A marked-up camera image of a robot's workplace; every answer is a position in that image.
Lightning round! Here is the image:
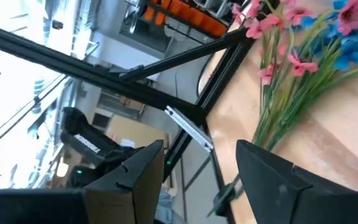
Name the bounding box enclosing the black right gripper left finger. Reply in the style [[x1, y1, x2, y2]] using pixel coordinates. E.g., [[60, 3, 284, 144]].
[[83, 139, 165, 224]]

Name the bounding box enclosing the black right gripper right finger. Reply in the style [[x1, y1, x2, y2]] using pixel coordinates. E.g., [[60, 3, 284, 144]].
[[236, 139, 358, 224]]

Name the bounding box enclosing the blue artificial flower bunch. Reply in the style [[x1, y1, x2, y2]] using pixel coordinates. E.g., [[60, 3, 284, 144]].
[[265, 0, 358, 150]]

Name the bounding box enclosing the pink artificial flower bunch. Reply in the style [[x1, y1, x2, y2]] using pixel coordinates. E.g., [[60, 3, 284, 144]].
[[231, 0, 358, 150]]

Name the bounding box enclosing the black table clamp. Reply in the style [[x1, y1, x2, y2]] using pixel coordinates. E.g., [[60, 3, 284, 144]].
[[206, 174, 245, 218]]

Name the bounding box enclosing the silver metal bracket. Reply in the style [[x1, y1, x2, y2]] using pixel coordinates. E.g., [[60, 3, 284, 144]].
[[165, 105, 214, 153]]

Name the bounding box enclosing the black aluminium table frame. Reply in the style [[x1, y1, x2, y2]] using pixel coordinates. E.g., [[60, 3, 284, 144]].
[[0, 20, 279, 224]]

